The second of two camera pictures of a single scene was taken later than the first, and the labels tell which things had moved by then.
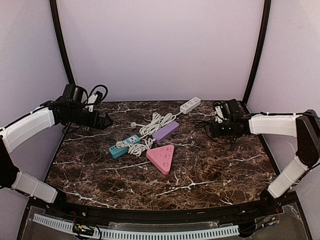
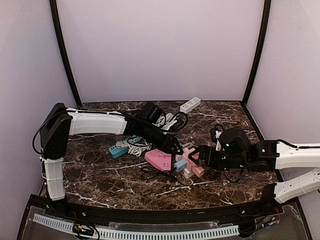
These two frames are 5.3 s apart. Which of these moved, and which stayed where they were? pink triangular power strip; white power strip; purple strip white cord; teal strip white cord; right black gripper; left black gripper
Moved: left black gripper; right black gripper
Stayed: teal strip white cord; white power strip; purple strip white cord; pink triangular power strip
